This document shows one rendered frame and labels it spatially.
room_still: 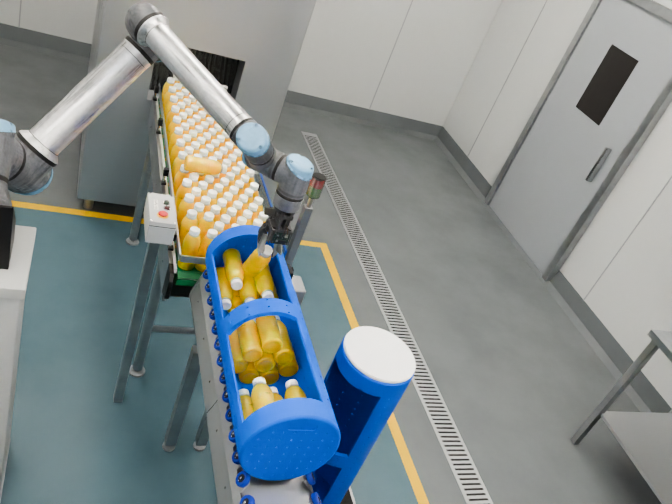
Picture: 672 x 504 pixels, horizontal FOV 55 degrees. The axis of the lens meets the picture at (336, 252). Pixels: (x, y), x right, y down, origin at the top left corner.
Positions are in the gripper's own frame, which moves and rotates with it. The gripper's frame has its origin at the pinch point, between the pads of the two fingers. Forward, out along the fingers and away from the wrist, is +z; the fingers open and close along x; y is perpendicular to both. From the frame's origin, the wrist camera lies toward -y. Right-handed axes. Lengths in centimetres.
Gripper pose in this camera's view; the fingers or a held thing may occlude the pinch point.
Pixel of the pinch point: (266, 251)
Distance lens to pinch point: 219.0
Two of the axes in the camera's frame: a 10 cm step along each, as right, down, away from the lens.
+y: 2.6, 6.1, -7.5
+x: 9.0, 1.2, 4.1
